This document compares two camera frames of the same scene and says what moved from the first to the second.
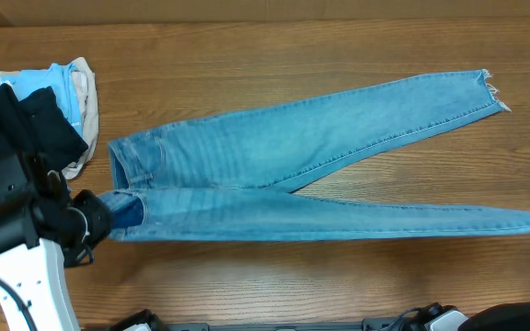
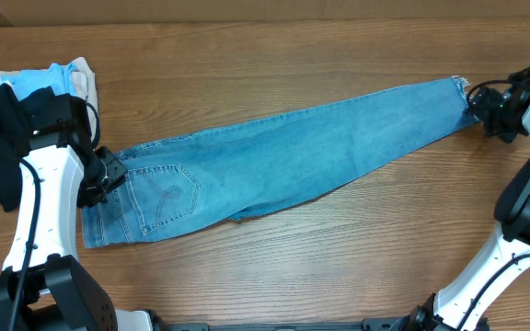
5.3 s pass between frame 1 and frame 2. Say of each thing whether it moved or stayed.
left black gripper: moved
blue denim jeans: moved
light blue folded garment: stayed
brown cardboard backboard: stayed
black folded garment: stayed
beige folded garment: stayed
